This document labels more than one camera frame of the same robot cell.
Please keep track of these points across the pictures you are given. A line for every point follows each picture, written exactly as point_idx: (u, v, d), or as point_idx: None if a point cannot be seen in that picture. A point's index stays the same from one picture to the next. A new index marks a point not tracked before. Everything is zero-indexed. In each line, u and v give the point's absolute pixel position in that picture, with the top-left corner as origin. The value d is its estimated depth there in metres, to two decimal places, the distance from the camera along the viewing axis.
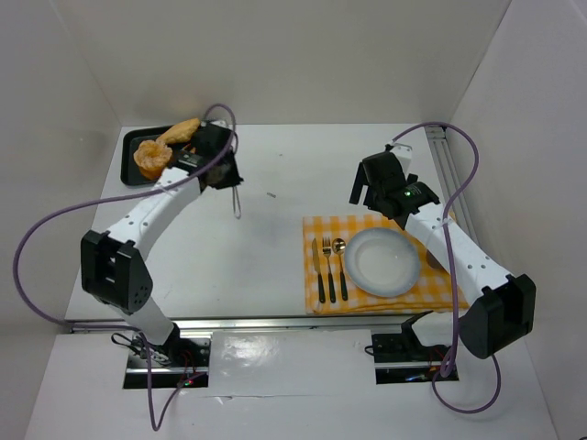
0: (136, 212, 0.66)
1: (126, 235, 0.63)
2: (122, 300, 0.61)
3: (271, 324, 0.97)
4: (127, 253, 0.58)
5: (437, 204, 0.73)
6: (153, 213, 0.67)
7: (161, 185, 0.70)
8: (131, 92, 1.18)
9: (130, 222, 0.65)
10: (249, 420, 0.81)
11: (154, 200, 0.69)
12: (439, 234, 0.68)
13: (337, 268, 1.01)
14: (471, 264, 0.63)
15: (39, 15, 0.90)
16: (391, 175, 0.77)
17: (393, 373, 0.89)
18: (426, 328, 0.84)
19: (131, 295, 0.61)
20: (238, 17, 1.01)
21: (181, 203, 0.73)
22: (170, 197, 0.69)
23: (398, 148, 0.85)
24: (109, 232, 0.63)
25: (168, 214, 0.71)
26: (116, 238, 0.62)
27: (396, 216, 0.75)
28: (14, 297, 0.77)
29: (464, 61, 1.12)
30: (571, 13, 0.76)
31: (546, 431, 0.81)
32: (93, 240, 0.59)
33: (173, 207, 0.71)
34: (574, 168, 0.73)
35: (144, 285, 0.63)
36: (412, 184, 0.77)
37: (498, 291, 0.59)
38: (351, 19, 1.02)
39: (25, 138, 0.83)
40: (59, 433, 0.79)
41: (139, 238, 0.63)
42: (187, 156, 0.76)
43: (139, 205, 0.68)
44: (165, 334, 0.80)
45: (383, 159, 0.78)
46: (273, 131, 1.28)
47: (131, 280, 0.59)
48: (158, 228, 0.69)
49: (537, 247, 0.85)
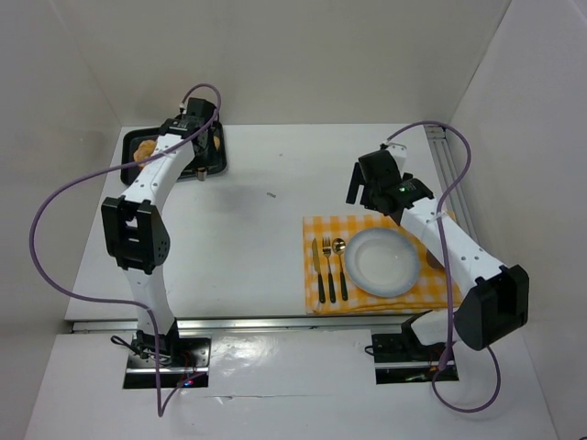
0: (144, 176, 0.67)
1: (140, 195, 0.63)
2: (149, 256, 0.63)
3: (272, 324, 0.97)
4: (148, 209, 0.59)
5: (430, 200, 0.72)
6: (160, 174, 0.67)
7: (160, 150, 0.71)
8: (131, 93, 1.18)
9: (140, 184, 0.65)
10: (250, 421, 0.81)
11: (157, 163, 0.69)
12: (433, 227, 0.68)
13: (337, 268, 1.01)
14: (464, 256, 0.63)
15: (39, 15, 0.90)
16: (386, 172, 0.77)
17: (393, 373, 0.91)
18: (426, 328, 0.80)
19: (156, 251, 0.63)
20: (238, 17, 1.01)
21: (180, 169, 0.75)
22: (171, 159, 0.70)
23: (393, 148, 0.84)
24: (125, 195, 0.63)
25: (171, 176, 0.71)
26: (132, 201, 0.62)
27: (393, 213, 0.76)
28: (14, 297, 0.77)
29: (464, 60, 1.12)
30: (571, 13, 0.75)
31: (546, 432, 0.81)
32: (111, 205, 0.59)
33: (174, 171, 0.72)
34: (575, 168, 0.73)
35: (163, 240, 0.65)
36: (407, 181, 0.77)
37: (492, 280, 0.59)
38: (351, 19, 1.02)
39: (24, 138, 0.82)
40: (59, 434, 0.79)
41: (154, 197, 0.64)
42: (175, 124, 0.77)
43: (144, 171, 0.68)
44: (168, 327, 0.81)
45: (378, 156, 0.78)
46: (273, 131, 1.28)
47: (154, 236, 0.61)
48: (164, 192, 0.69)
49: (537, 246, 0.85)
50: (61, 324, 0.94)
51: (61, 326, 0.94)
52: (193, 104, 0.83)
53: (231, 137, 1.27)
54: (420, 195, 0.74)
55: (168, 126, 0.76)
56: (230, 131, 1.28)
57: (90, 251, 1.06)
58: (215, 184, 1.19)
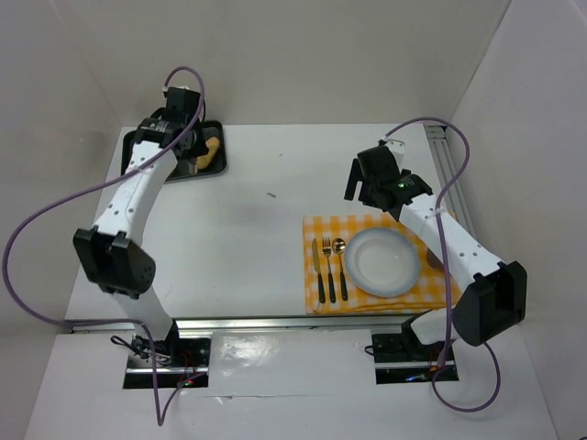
0: (118, 200, 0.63)
1: (116, 226, 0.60)
2: (131, 285, 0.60)
3: (271, 324, 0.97)
4: (121, 244, 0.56)
5: (430, 196, 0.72)
6: (136, 197, 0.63)
7: (136, 166, 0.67)
8: (131, 93, 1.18)
9: (116, 212, 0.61)
10: (250, 421, 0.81)
11: (132, 181, 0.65)
12: (432, 224, 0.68)
13: (337, 267, 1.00)
14: (462, 252, 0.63)
15: (39, 15, 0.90)
16: (384, 169, 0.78)
17: (393, 373, 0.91)
18: (426, 328, 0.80)
19: (139, 279, 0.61)
20: (238, 17, 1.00)
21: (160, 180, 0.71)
22: (149, 175, 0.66)
23: (391, 143, 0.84)
24: (97, 225, 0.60)
25: (149, 193, 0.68)
26: (107, 232, 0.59)
27: (392, 208, 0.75)
28: (14, 298, 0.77)
29: (464, 60, 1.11)
30: (571, 11, 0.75)
31: (546, 432, 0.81)
32: (83, 238, 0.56)
33: (153, 184, 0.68)
34: (575, 168, 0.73)
35: (147, 265, 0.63)
36: (406, 176, 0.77)
37: (491, 277, 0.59)
38: (351, 19, 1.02)
39: (24, 138, 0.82)
40: (59, 434, 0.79)
41: (130, 226, 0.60)
42: (153, 126, 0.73)
43: (118, 192, 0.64)
44: (165, 332, 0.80)
45: (376, 152, 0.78)
46: (272, 131, 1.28)
47: (135, 267, 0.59)
48: (143, 214, 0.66)
49: (537, 247, 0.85)
50: (60, 324, 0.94)
51: (60, 326, 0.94)
52: (172, 93, 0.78)
53: (231, 137, 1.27)
54: (419, 191, 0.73)
55: (145, 130, 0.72)
56: (230, 131, 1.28)
57: None
58: (215, 184, 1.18)
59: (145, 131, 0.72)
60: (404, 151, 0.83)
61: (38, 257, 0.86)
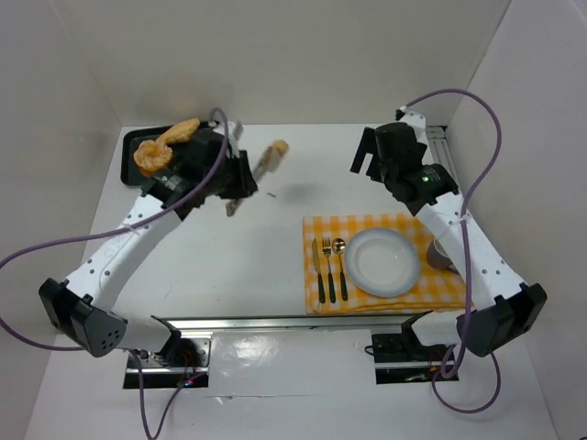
0: (98, 257, 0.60)
1: (83, 288, 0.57)
2: (89, 345, 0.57)
3: (271, 324, 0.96)
4: (83, 311, 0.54)
5: (456, 195, 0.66)
6: (117, 258, 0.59)
7: (128, 222, 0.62)
8: (130, 93, 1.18)
9: (91, 269, 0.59)
10: (250, 420, 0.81)
11: (120, 239, 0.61)
12: (456, 231, 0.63)
13: (337, 267, 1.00)
14: (485, 269, 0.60)
15: (39, 15, 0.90)
16: (406, 152, 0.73)
17: (393, 373, 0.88)
18: (426, 328, 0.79)
19: (98, 341, 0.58)
20: (238, 17, 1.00)
21: (159, 236, 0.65)
22: (138, 236, 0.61)
23: (410, 115, 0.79)
24: (69, 280, 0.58)
25: (138, 253, 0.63)
26: (75, 291, 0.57)
27: (410, 202, 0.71)
28: (14, 298, 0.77)
29: (464, 60, 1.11)
30: (571, 12, 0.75)
31: (546, 432, 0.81)
32: (49, 292, 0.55)
33: (147, 242, 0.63)
34: (575, 168, 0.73)
35: (113, 329, 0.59)
36: (429, 167, 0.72)
37: (512, 300, 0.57)
38: (351, 19, 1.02)
39: (24, 139, 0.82)
40: (59, 433, 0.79)
41: (98, 291, 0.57)
42: (166, 179, 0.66)
43: (103, 247, 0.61)
44: (163, 338, 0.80)
45: (401, 134, 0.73)
46: (272, 131, 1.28)
47: (92, 332, 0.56)
48: (127, 270, 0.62)
49: (537, 247, 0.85)
50: None
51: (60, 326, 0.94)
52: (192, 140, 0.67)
53: None
54: (445, 188, 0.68)
55: (156, 181, 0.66)
56: None
57: (89, 250, 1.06)
58: None
59: (155, 184, 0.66)
60: (423, 124, 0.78)
61: (38, 257, 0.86)
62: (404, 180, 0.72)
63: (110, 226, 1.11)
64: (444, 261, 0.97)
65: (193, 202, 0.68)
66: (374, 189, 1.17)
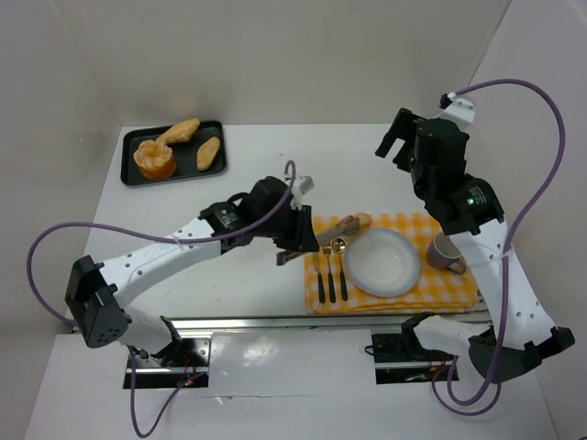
0: (138, 255, 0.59)
1: (114, 277, 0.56)
2: (85, 333, 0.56)
3: (271, 324, 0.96)
4: (102, 300, 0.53)
5: (501, 224, 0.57)
6: (154, 264, 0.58)
7: (177, 236, 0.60)
8: (130, 93, 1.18)
9: (127, 262, 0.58)
10: (250, 420, 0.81)
11: (162, 247, 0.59)
12: (496, 269, 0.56)
13: (337, 267, 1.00)
14: (520, 313, 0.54)
15: (39, 15, 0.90)
16: (452, 162, 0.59)
17: (393, 373, 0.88)
18: (428, 335, 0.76)
19: (95, 334, 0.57)
20: (238, 18, 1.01)
21: (199, 258, 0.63)
22: (177, 251, 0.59)
23: (458, 106, 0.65)
24: (104, 263, 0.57)
25: (174, 266, 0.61)
26: (103, 275, 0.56)
27: (447, 221, 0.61)
28: (14, 298, 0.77)
29: (464, 60, 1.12)
30: (571, 13, 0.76)
31: (546, 432, 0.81)
32: (82, 268, 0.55)
33: (187, 259, 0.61)
34: (576, 168, 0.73)
35: (116, 327, 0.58)
36: (476, 181, 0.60)
37: (538, 346, 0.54)
38: (351, 19, 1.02)
39: (24, 138, 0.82)
40: (59, 433, 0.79)
41: (125, 286, 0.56)
42: (225, 213, 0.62)
43: (147, 247, 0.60)
44: (161, 343, 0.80)
45: (451, 141, 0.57)
46: (272, 131, 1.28)
47: (97, 324, 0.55)
48: (158, 277, 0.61)
49: (537, 248, 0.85)
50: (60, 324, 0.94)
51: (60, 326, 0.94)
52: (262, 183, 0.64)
53: (231, 137, 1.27)
54: (489, 212, 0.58)
55: (214, 212, 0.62)
56: (230, 131, 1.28)
57: (90, 250, 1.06)
58: (215, 183, 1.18)
59: (213, 210, 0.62)
60: (472, 118, 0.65)
61: (38, 257, 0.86)
62: (443, 195, 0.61)
63: (110, 225, 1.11)
64: (444, 261, 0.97)
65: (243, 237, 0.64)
66: (374, 190, 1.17)
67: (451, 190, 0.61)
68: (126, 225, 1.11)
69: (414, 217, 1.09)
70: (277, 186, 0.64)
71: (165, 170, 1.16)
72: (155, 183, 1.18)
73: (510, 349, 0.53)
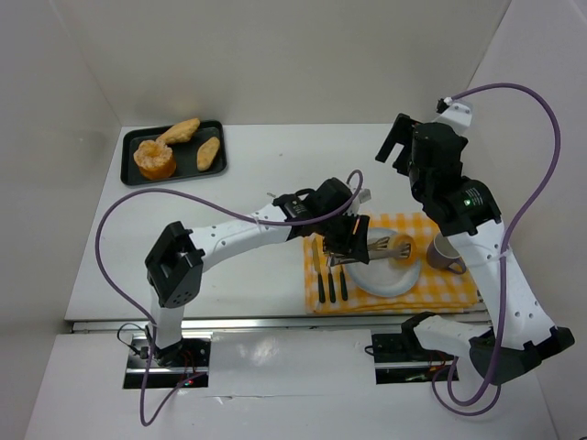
0: (223, 226, 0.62)
1: (202, 243, 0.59)
2: (163, 292, 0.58)
3: (271, 324, 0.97)
4: (192, 260, 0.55)
5: (498, 224, 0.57)
6: (237, 236, 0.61)
7: (257, 215, 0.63)
8: (130, 92, 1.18)
9: (212, 233, 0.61)
10: (250, 420, 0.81)
11: (242, 225, 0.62)
12: (494, 268, 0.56)
13: (338, 268, 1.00)
14: (518, 312, 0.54)
15: (39, 16, 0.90)
16: (448, 163, 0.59)
17: (393, 373, 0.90)
18: (427, 335, 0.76)
19: (174, 295, 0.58)
20: (238, 18, 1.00)
21: (262, 242, 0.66)
22: (256, 231, 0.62)
23: (456, 109, 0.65)
24: (193, 231, 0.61)
25: (249, 244, 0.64)
26: (193, 241, 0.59)
27: (444, 222, 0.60)
28: (14, 298, 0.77)
29: (464, 60, 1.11)
30: (571, 14, 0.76)
31: (546, 432, 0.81)
32: (175, 230, 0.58)
33: (259, 240, 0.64)
34: (577, 169, 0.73)
35: (190, 291, 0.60)
36: (470, 184, 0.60)
37: (538, 346, 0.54)
38: (351, 20, 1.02)
39: (24, 139, 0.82)
40: (59, 433, 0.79)
41: (210, 252, 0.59)
42: (295, 203, 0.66)
43: (228, 223, 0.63)
44: (170, 340, 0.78)
45: (447, 144, 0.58)
46: (272, 131, 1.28)
47: (181, 283, 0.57)
48: (233, 251, 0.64)
49: (536, 248, 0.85)
50: (61, 324, 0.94)
51: (61, 326, 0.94)
52: (335, 183, 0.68)
53: (231, 137, 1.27)
54: (486, 214, 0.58)
55: (285, 202, 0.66)
56: (230, 131, 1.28)
57: (90, 251, 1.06)
58: (214, 183, 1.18)
59: (285, 198, 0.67)
60: (470, 122, 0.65)
61: (38, 257, 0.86)
62: (440, 197, 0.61)
63: (111, 225, 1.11)
64: (444, 261, 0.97)
65: (307, 226, 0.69)
66: (374, 190, 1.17)
67: (448, 192, 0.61)
68: (127, 224, 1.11)
69: (414, 217, 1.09)
70: (346, 188, 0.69)
71: (165, 170, 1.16)
72: (154, 183, 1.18)
73: (510, 350, 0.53)
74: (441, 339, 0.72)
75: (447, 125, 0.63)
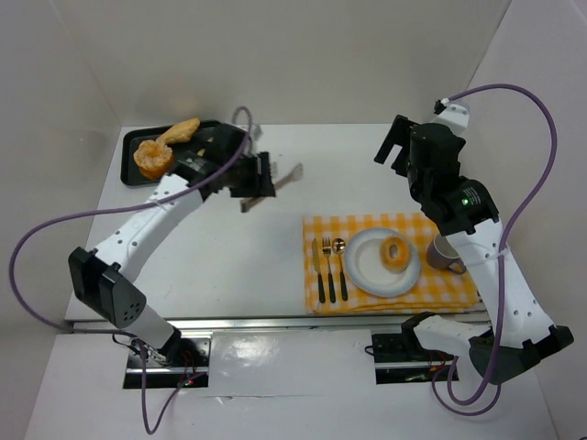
0: (126, 228, 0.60)
1: (113, 256, 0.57)
2: (112, 314, 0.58)
3: (271, 324, 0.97)
4: (111, 277, 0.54)
5: (495, 224, 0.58)
6: (145, 231, 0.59)
7: (156, 198, 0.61)
8: (130, 93, 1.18)
9: (118, 239, 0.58)
10: (250, 420, 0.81)
11: (145, 215, 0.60)
12: (492, 267, 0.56)
13: (337, 268, 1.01)
14: (517, 310, 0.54)
15: (39, 16, 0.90)
16: (446, 163, 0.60)
17: (393, 373, 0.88)
18: (427, 335, 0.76)
19: (119, 313, 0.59)
20: (238, 18, 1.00)
21: (177, 219, 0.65)
22: (162, 213, 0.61)
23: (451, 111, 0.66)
24: (97, 248, 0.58)
25: (164, 227, 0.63)
26: (102, 258, 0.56)
27: (441, 222, 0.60)
28: (14, 299, 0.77)
29: (464, 61, 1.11)
30: (571, 14, 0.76)
31: (547, 432, 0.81)
32: (78, 260, 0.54)
33: (171, 220, 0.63)
34: (578, 169, 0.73)
35: (136, 302, 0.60)
36: (468, 184, 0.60)
37: (537, 344, 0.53)
38: (351, 20, 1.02)
39: (24, 140, 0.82)
40: (59, 434, 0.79)
41: (127, 259, 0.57)
42: (190, 160, 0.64)
43: (129, 220, 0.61)
44: (162, 339, 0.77)
45: (444, 145, 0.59)
46: (272, 131, 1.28)
47: (118, 300, 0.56)
48: (152, 243, 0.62)
49: (535, 248, 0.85)
50: (61, 324, 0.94)
51: (61, 326, 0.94)
52: (222, 129, 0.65)
53: None
54: (483, 213, 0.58)
55: (180, 164, 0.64)
56: None
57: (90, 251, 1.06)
58: None
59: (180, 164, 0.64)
60: (466, 123, 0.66)
61: (38, 258, 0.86)
62: (437, 196, 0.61)
63: (111, 225, 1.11)
64: (445, 261, 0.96)
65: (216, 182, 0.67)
66: (374, 190, 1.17)
67: (446, 191, 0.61)
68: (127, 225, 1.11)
69: (414, 217, 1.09)
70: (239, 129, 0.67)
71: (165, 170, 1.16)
72: (154, 183, 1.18)
73: (509, 347, 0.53)
74: (442, 339, 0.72)
75: (444, 126, 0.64)
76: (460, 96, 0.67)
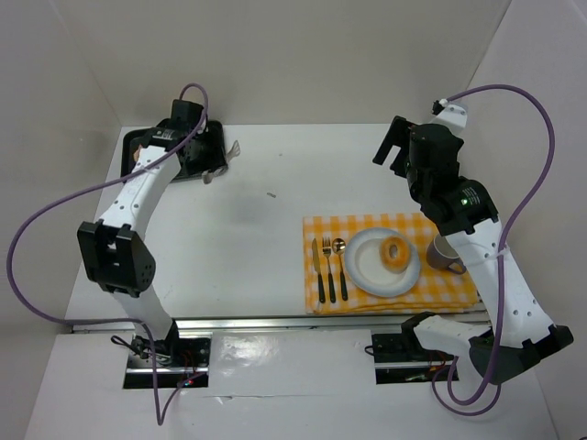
0: (123, 196, 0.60)
1: (119, 221, 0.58)
2: (131, 280, 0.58)
3: (271, 324, 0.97)
4: (127, 235, 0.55)
5: (495, 224, 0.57)
6: (142, 194, 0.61)
7: (141, 166, 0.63)
8: (130, 93, 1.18)
9: (120, 207, 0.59)
10: (250, 420, 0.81)
11: (137, 181, 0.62)
12: (492, 266, 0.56)
13: (337, 268, 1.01)
14: (516, 310, 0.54)
15: (39, 16, 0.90)
16: (446, 163, 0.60)
17: (393, 373, 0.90)
18: (427, 335, 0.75)
19: (138, 276, 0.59)
20: (238, 18, 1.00)
21: (164, 183, 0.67)
22: (153, 176, 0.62)
23: (449, 112, 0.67)
24: (102, 218, 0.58)
25: (156, 192, 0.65)
26: (111, 225, 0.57)
27: (441, 222, 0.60)
28: (14, 299, 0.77)
29: (464, 61, 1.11)
30: (572, 14, 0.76)
31: (547, 432, 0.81)
32: (88, 230, 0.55)
33: (160, 185, 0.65)
34: (578, 169, 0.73)
35: (148, 264, 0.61)
36: (467, 184, 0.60)
37: (537, 345, 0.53)
38: (351, 20, 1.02)
39: (24, 140, 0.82)
40: (59, 434, 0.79)
41: (135, 221, 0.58)
42: (160, 133, 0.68)
43: (123, 190, 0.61)
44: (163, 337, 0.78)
45: (442, 144, 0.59)
46: (271, 131, 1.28)
47: (136, 259, 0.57)
48: (149, 210, 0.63)
49: (535, 248, 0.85)
50: (61, 324, 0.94)
51: (61, 326, 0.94)
52: (177, 105, 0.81)
53: (231, 137, 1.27)
54: (483, 213, 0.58)
55: (151, 135, 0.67)
56: (229, 131, 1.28)
57: None
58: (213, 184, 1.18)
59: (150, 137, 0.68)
60: (465, 123, 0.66)
61: (38, 258, 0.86)
62: (437, 196, 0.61)
63: None
64: (445, 261, 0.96)
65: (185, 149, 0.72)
66: (373, 190, 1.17)
67: (446, 191, 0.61)
68: None
69: (414, 217, 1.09)
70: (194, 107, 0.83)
71: None
72: None
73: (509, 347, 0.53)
74: (442, 339, 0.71)
75: (443, 126, 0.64)
76: (459, 96, 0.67)
